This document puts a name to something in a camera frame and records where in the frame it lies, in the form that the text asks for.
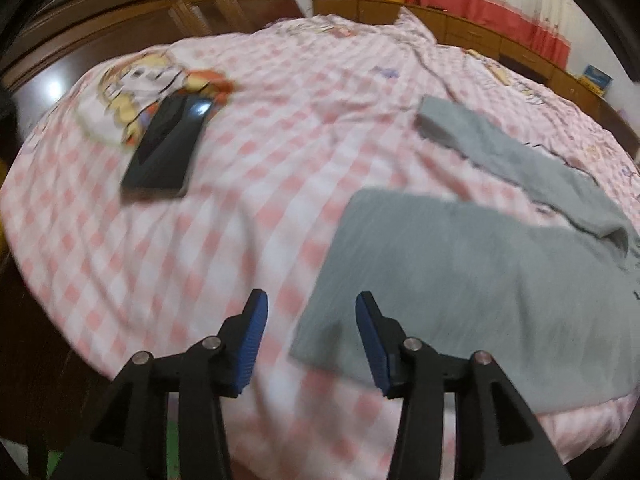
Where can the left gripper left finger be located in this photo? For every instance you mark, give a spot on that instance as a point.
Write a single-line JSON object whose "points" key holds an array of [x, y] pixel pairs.
{"points": [[126, 436]]}

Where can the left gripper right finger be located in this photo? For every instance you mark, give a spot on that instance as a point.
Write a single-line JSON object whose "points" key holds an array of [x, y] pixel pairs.
{"points": [[497, 435]]}

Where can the grey pants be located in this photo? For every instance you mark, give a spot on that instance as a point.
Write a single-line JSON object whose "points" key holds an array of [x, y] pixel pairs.
{"points": [[557, 306]]}

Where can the blue box on cabinet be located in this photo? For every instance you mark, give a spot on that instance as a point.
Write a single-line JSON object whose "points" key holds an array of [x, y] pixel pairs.
{"points": [[596, 80]]}

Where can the pink checkered bed sheet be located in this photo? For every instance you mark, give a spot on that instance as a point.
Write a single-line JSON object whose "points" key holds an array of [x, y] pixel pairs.
{"points": [[316, 109]]}

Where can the dark wooden headboard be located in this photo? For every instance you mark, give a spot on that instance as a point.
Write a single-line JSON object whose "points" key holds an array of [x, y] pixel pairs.
{"points": [[65, 38]]}

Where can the long wooden low cabinet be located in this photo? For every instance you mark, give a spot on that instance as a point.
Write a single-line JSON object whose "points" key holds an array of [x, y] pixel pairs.
{"points": [[462, 33]]}

